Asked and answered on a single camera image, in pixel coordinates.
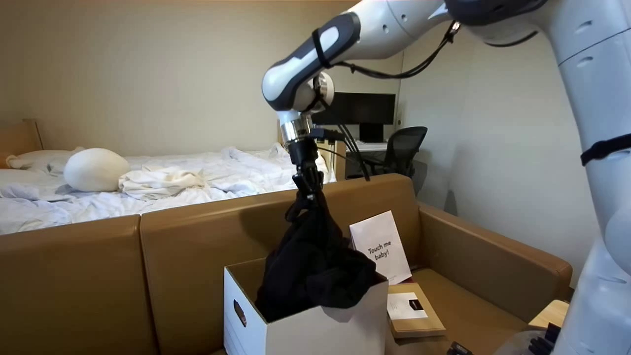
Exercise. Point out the white paper sign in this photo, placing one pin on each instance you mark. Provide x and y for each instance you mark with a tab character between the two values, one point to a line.
380	240

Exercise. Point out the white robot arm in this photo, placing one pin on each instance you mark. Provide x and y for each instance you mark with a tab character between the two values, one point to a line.
591	47

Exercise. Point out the bed with white sheets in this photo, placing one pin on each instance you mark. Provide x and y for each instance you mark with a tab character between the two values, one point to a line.
42	201

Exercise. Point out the black computer monitor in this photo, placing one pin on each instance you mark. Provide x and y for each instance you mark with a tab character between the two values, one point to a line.
370	112

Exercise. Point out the black office chair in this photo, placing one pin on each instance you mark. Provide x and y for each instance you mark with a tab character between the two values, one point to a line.
399	155

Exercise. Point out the white cardboard box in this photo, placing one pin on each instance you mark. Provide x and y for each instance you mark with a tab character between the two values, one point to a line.
356	331

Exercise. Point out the brown flat box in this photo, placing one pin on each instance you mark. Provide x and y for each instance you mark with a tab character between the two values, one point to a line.
411	313

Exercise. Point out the white flat pillow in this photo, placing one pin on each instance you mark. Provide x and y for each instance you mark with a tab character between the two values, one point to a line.
40	161

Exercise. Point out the tan leather sofa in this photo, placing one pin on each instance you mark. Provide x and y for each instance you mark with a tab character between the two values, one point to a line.
153	285

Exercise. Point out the black shirt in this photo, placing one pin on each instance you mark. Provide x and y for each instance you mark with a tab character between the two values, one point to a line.
312	266

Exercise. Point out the white round pillow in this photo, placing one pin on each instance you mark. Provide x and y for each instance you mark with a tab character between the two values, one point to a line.
96	171

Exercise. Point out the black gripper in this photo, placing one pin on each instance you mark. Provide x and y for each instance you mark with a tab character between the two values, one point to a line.
299	149

